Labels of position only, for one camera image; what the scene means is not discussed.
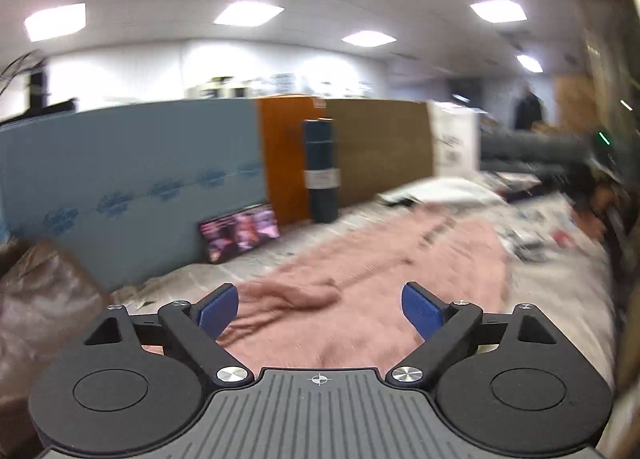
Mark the dark blue thermos bottle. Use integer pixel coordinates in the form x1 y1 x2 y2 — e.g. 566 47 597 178
303 118 340 224

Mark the blue foam partition board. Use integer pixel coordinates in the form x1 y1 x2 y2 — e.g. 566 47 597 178
1 100 267 291

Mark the orange board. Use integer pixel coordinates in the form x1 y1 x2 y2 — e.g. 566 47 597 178
257 95 326 227

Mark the pink knitted sweater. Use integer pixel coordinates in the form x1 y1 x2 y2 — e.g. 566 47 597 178
142 210 514 370

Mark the brown cardboard panel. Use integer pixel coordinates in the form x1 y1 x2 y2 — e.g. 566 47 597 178
326 100 434 207

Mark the white cardboard box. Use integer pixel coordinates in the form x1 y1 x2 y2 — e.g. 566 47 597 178
427 102 480 178

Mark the tablet with pink screen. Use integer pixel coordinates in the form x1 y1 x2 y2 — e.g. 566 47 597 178
198 202 280 264

